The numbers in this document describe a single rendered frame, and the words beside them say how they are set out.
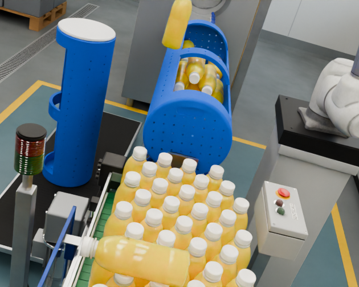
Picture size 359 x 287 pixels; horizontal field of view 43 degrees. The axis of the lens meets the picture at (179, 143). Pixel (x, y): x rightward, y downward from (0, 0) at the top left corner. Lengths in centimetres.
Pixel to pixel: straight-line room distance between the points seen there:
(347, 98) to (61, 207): 99
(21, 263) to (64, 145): 129
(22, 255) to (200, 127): 63
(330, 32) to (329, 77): 504
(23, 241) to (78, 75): 122
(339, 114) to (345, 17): 522
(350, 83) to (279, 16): 511
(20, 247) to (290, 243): 68
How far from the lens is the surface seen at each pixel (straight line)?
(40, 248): 155
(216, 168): 130
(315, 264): 295
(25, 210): 113
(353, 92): 162
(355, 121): 160
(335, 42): 689
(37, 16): 507
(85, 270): 121
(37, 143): 100
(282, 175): 188
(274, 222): 121
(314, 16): 674
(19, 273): 128
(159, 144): 144
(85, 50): 221
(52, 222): 143
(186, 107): 137
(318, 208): 199
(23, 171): 104
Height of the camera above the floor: 180
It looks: 31 degrees down
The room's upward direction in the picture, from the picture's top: 16 degrees clockwise
